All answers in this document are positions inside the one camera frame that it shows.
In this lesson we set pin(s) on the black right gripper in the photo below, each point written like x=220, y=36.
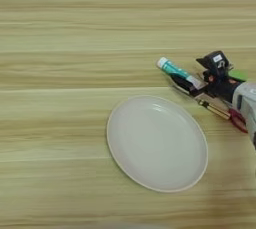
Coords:
x=221, y=86

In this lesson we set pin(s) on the teal and white glue stick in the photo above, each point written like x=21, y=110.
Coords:
x=173, y=69

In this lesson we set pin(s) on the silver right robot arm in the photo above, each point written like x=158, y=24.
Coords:
x=246, y=106

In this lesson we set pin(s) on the white round plate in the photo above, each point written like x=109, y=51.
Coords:
x=156, y=143

